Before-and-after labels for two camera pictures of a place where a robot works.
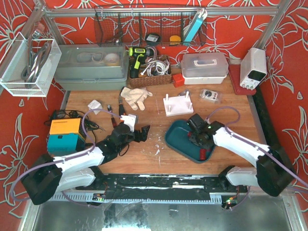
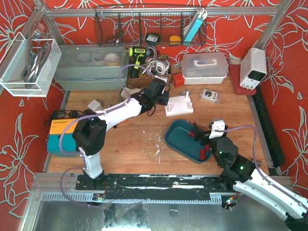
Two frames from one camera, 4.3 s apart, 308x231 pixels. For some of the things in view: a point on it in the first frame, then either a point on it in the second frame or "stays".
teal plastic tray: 176,137 stays
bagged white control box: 211,95 stays
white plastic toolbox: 204,68 stays
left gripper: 138,134 to 162,97
